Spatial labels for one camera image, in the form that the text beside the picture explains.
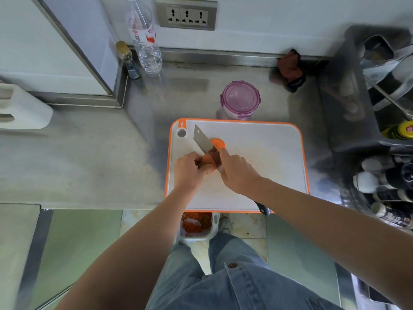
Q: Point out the person's right hand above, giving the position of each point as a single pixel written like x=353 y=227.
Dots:
x=240 y=174

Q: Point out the person's left hand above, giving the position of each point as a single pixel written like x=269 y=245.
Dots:
x=187 y=172

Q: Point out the orange carrot chunk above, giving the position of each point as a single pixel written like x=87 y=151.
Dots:
x=208 y=159

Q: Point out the round carrot slice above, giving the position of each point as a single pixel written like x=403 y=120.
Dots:
x=219 y=143

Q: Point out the purple lidded container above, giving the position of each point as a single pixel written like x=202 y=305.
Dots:
x=240 y=96

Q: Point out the person's right forearm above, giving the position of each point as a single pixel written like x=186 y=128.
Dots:
x=338 y=235

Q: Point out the person's left forearm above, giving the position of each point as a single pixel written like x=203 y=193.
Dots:
x=135 y=255

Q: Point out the white orange-rimmed cutting board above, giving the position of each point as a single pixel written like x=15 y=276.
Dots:
x=274 y=158

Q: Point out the grey right shoe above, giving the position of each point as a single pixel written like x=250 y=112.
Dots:
x=225 y=225

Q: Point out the white waste bin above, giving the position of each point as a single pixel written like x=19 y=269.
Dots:
x=215 y=225

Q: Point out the pale green cabinet front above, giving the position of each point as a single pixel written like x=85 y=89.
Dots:
x=300 y=255
x=80 y=248

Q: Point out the blue denim trousers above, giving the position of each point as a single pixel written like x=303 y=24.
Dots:
x=180 y=280

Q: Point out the dark red cloth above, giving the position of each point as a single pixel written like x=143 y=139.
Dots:
x=290 y=69

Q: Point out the small gold-capped bottle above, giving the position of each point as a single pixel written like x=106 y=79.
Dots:
x=132 y=69

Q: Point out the clear plastic water bottle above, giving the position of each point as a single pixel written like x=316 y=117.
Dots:
x=150 y=58

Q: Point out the blue denim shirt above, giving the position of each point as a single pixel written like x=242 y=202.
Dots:
x=274 y=290

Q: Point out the group of seasoning bottles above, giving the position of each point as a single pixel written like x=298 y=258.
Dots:
x=366 y=182

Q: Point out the yellow-capped sauce bottle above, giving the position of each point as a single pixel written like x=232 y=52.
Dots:
x=405 y=129

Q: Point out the white and black bag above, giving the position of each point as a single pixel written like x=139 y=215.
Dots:
x=387 y=66

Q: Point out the grey wall socket panel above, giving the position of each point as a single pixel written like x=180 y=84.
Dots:
x=187 y=16

